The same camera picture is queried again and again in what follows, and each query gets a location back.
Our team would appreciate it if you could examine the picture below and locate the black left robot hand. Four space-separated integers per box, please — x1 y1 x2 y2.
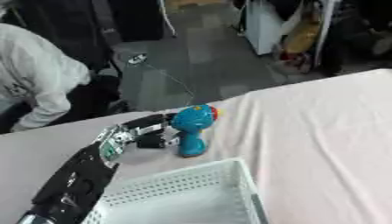
121 112 181 149

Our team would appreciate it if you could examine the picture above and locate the blue toy drill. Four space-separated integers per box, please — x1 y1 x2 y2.
170 104 221 158

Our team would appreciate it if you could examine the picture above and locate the white perforated plastic basket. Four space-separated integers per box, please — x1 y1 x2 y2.
80 157 270 224

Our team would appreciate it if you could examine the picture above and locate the person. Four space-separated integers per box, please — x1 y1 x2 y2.
0 23 92 133

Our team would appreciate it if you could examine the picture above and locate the white cabinet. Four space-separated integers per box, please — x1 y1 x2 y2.
243 0 285 56

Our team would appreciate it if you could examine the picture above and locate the yellow bag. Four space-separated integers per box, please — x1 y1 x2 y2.
282 11 324 54

